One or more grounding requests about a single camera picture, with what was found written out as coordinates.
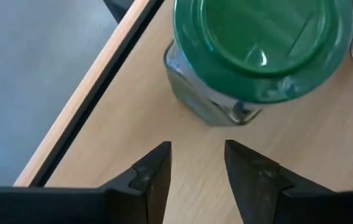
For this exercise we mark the green lid spice jar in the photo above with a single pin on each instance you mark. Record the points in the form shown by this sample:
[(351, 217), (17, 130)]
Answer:
[(257, 46)]

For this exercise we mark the wooden shelf black metal frame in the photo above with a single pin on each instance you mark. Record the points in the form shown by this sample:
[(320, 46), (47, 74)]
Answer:
[(132, 109)]

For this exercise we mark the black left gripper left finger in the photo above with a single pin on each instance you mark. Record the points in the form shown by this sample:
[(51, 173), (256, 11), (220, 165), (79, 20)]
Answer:
[(70, 207)]

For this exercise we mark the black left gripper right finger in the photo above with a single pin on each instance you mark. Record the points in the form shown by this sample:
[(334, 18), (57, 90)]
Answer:
[(304, 208)]

